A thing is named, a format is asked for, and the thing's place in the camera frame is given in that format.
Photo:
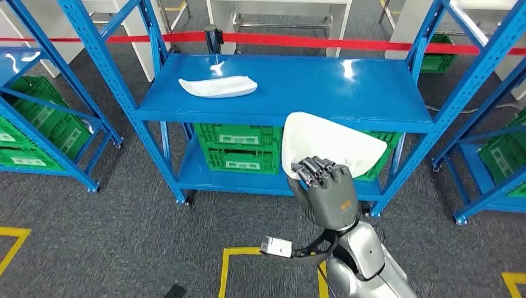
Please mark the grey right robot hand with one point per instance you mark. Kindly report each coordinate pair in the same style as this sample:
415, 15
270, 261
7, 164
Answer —
328, 197

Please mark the white curved plastic part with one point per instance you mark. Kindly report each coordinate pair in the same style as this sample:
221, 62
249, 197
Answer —
328, 138
218, 87

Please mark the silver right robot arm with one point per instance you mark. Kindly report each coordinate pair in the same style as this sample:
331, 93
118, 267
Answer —
361, 259

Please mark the blue metal shelf rack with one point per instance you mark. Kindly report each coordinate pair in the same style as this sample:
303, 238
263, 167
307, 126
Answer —
472, 164
20, 61
308, 82

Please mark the yellow floor tape marking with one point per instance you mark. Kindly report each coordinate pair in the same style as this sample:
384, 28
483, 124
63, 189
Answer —
16, 231
242, 251

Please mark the red barrier belt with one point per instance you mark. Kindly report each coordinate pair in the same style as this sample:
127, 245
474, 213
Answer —
287, 41

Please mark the white table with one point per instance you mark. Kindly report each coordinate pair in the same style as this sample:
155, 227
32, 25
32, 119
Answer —
339, 24
400, 24
102, 4

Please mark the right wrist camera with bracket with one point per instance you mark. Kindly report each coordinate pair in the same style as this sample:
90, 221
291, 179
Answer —
276, 246

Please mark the chrome metal frame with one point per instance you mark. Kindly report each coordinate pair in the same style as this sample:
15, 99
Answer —
283, 22
102, 19
164, 8
386, 10

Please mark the black stanchion post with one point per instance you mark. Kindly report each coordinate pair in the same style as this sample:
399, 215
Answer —
212, 39

